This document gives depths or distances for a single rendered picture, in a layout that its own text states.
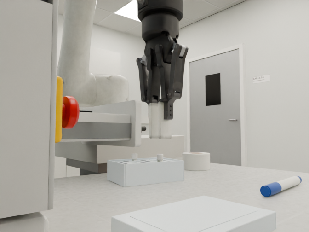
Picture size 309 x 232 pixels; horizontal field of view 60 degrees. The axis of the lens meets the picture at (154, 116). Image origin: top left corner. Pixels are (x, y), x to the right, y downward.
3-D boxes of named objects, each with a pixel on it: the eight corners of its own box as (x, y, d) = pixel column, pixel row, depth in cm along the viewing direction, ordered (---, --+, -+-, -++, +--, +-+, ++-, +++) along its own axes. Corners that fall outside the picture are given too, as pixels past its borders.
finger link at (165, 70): (168, 50, 55) (173, 47, 53) (173, 103, 53) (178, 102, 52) (154, 46, 52) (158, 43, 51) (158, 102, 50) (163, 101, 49)
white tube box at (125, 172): (161, 174, 58) (161, 157, 58) (184, 180, 51) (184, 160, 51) (106, 179, 52) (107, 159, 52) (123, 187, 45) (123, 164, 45)
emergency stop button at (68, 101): (68, 129, 35) (69, 98, 35) (82, 128, 32) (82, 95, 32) (44, 128, 33) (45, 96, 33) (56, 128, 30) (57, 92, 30)
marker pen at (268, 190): (293, 183, 48) (292, 174, 48) (302, 184, 47) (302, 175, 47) (259, 196, 38) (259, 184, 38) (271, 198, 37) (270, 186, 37)
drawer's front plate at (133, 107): (86, 143, 85) (87, 108, 85) (141, 147, 63) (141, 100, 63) (81, 143, 84) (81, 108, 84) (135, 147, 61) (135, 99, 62)
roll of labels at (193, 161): (204, 166, 72) (204, 152, 72) (214, 170, 65) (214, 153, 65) (179, 167, 71) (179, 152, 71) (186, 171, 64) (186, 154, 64)
